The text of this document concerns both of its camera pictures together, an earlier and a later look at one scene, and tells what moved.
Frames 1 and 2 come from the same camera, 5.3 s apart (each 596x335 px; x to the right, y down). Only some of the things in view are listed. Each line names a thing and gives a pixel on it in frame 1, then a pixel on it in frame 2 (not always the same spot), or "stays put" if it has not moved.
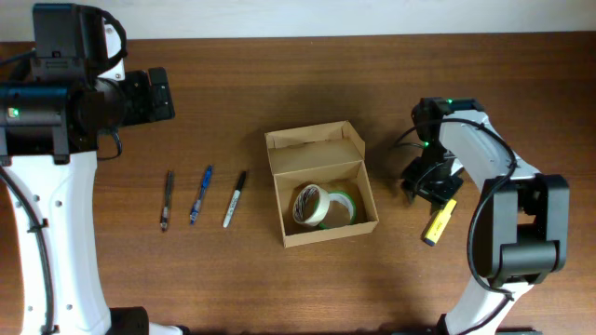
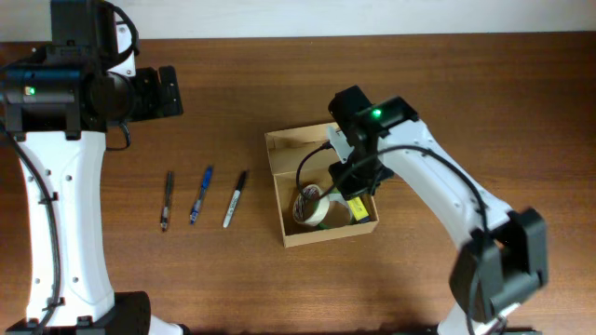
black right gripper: (433, 187) → (352, 179)
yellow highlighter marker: (440, 222) → (358, 208)
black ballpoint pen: (167, 202) stays put
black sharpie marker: (235, 199) stays put
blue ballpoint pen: (201, 194) stays put
